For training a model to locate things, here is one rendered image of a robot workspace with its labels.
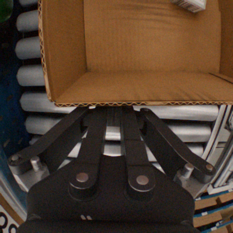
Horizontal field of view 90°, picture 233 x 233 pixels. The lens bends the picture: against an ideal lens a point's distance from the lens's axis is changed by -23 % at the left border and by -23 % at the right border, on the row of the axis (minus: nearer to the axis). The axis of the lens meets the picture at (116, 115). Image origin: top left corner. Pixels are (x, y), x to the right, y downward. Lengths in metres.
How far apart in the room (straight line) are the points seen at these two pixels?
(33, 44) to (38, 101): 0.13
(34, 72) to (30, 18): 0.12
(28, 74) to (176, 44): 0.31
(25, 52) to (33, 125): 0.18
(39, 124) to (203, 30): 0.42
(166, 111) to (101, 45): 0.19
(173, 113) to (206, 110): 0.09
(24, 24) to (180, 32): 0.32
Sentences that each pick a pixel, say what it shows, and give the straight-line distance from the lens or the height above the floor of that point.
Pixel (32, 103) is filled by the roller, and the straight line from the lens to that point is 0.36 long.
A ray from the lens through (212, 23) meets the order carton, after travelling 0.35.
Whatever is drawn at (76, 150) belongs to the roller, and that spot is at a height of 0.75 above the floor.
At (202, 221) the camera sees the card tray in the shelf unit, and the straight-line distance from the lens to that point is 1.61.
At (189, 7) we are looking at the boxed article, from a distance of 0.30.
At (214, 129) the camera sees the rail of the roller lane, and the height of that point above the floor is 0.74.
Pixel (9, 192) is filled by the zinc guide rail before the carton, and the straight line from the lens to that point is 0.40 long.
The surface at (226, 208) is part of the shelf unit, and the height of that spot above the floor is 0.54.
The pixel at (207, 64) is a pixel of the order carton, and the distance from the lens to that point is 0.34.
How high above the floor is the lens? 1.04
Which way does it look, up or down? 64 degrees down
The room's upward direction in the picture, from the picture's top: 179 degrees counter-clockwise
